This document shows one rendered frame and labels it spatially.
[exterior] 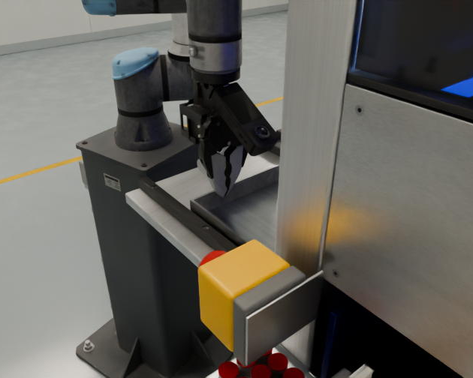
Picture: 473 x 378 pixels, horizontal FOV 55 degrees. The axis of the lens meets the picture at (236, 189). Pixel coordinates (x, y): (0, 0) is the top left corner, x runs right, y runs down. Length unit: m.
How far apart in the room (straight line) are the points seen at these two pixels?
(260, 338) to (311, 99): 0.21
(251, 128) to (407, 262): 0.34
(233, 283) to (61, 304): 1.59
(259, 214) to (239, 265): 0.34
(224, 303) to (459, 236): 0.20
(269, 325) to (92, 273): 1.68
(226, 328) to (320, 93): 0.22
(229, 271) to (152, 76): 0.79
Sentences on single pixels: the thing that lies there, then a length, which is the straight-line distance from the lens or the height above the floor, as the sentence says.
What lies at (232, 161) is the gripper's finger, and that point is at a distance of 0.73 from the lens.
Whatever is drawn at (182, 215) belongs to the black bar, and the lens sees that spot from 0.73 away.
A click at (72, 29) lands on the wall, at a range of 5.92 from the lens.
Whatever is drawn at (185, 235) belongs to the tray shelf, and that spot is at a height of 0.88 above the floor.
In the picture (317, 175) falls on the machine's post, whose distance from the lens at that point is 0.39.
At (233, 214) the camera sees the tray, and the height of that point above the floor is 0.88.
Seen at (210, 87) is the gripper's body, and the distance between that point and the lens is 0.68.
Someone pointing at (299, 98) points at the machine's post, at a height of 1.18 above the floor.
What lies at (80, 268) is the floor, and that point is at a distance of 2.10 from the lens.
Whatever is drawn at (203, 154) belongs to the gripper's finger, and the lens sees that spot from 0.69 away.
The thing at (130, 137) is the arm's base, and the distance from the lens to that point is 1.19.
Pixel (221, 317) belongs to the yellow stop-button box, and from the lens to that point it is 0.43.
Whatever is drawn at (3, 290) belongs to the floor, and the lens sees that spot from 2.12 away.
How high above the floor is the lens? 1.31
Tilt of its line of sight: 31 degrees down
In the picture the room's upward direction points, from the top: straight up
